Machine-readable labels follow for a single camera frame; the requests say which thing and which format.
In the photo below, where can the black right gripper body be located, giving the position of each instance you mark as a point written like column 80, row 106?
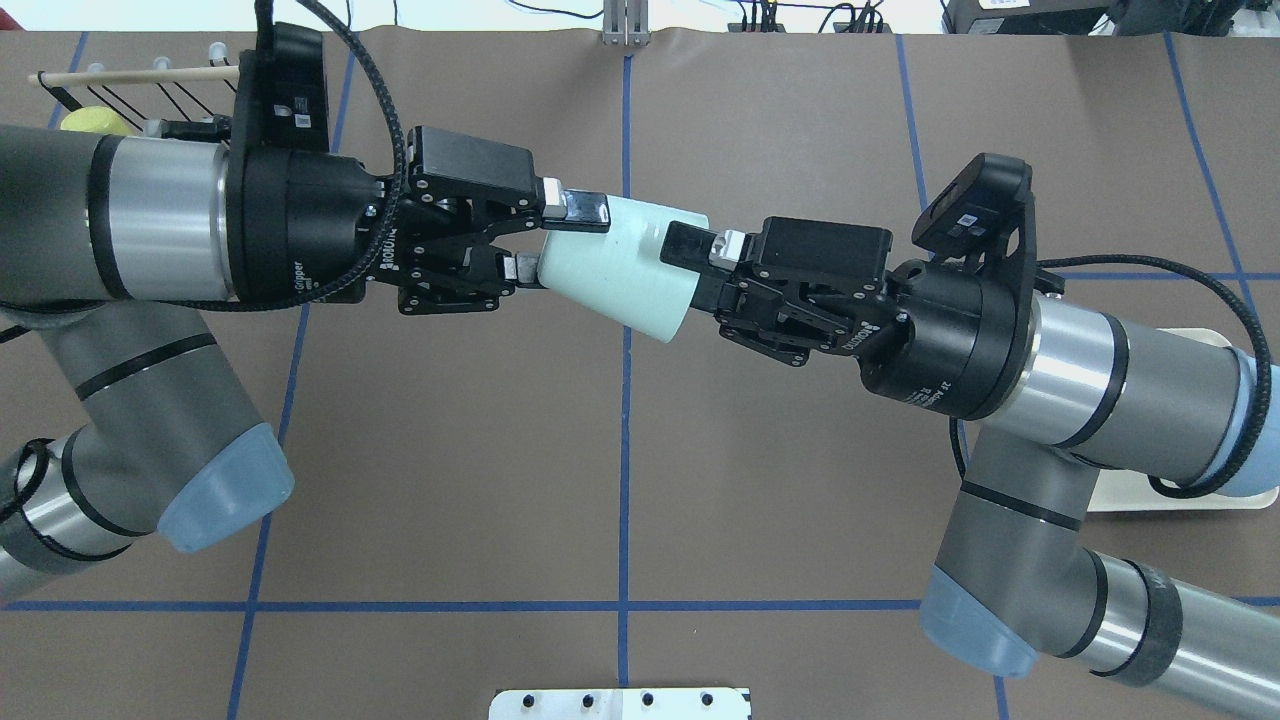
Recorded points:
column 945, row 335

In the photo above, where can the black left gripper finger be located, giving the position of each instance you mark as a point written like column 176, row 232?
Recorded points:
column 522, row 270
column 570, row 210

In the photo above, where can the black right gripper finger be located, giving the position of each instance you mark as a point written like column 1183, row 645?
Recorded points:
column 700, row 250

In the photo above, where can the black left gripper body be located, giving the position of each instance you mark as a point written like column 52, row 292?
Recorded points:
column 305, row 225

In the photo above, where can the pale green cup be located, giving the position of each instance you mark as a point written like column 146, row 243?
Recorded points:
column 619, row 273

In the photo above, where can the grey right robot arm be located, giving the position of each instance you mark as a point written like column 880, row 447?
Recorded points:
column 1078, row 411

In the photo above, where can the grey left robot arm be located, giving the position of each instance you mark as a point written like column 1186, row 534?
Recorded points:
column 110, row 243

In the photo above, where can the white rabbit serving tray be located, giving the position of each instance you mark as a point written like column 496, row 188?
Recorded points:
column 1174, row 409

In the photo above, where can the yellow cup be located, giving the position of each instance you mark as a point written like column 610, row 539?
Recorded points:
column 97, row 120

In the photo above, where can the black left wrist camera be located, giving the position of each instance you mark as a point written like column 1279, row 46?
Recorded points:
column 282, row 98

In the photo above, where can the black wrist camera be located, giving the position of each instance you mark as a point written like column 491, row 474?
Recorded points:
column 282, row 98
column 979, row 223

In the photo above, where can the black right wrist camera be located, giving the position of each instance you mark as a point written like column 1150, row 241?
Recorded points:
column 979, row 223

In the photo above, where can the black wire cup rack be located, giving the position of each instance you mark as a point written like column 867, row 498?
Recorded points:
column 146, row 92

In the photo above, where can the aluminium frame post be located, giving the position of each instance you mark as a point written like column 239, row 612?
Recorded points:
column 626, row 23

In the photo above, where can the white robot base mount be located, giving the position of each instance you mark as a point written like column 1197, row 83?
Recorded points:
column 623, row 703

